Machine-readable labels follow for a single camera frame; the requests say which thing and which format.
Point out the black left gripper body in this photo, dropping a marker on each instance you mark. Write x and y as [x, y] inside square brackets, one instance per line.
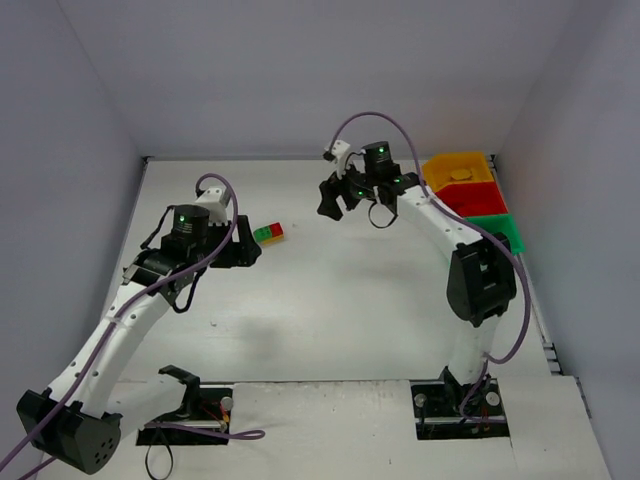
[234, 245]

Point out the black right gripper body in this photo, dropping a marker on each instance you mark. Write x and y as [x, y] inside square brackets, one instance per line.
[343, 187]

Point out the green red yellow lego stack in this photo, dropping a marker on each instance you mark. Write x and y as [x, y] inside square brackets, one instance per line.
[269, 234]

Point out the green yellow oval lego stack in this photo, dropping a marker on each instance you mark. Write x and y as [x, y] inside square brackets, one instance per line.
[462, 175]

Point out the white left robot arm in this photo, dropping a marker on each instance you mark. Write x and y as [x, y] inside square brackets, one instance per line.
[76, 419]

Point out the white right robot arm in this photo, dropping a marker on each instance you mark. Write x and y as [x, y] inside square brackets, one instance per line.
[481, 279]

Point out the yellow plastic bin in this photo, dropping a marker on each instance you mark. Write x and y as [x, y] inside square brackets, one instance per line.
[456, 168]

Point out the red plastic bin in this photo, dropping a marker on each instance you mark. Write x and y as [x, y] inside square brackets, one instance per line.
[473, 199]

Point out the green plastic bin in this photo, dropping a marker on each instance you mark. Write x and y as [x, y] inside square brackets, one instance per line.
[504, 224]

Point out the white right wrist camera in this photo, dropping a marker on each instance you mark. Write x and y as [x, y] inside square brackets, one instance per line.
[339, 153]

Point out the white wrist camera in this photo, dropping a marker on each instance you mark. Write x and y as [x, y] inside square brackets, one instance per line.
[216, 200]
[339, 153]

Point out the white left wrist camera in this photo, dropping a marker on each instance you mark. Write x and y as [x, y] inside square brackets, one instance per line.
[216, 200]

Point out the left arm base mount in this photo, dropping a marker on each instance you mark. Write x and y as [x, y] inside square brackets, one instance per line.
[210, 412]

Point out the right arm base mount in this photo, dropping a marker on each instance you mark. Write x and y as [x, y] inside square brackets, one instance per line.
[436, 418]

